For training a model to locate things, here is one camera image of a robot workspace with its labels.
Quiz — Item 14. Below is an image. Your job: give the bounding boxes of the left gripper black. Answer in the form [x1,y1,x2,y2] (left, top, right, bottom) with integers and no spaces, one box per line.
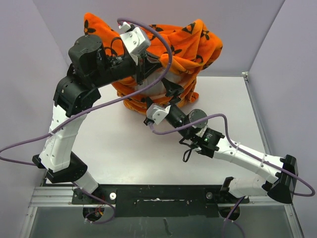
[89,50,164,88]

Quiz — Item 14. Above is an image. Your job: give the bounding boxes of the white pillow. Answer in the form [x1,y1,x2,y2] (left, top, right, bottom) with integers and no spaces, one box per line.
[132,70,182,98]

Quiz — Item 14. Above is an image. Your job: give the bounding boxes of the orange patterned pillowcase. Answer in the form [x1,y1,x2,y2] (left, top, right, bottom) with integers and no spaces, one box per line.
[83,12,223,107]

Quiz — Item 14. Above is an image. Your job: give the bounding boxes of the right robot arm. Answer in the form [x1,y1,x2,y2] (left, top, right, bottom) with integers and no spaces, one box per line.
[144,79,298,204]

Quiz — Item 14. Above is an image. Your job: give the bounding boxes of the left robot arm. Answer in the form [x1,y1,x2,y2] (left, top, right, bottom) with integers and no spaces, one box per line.
[32,33,160,204]

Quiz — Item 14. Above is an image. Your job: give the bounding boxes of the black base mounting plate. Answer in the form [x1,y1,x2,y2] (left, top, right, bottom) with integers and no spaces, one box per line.
[71,183,250,219]

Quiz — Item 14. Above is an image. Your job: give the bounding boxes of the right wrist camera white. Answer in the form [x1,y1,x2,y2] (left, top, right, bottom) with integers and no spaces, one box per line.
[146,104,171,124]

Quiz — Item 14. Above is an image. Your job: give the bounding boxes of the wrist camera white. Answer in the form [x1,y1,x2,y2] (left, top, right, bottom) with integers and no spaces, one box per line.
[119,21,151,56]
[146,104,171,124]

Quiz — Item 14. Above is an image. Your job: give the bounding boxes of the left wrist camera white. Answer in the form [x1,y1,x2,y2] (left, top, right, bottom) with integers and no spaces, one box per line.
[119,21,151,56]

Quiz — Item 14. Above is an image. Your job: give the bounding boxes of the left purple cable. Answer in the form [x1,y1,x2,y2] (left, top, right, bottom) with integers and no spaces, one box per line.
[0,17,173,225]

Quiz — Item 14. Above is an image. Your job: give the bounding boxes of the purple cable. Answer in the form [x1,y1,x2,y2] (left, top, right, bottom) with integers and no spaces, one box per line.
[0,17,173,225]
[148,113,316,238]

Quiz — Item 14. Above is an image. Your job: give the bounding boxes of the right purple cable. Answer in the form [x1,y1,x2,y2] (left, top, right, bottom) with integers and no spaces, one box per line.
[148,113,316,238]

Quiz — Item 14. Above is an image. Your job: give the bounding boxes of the aluminium frame rail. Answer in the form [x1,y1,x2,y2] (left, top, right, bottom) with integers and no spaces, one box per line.
[29,186,286,207]

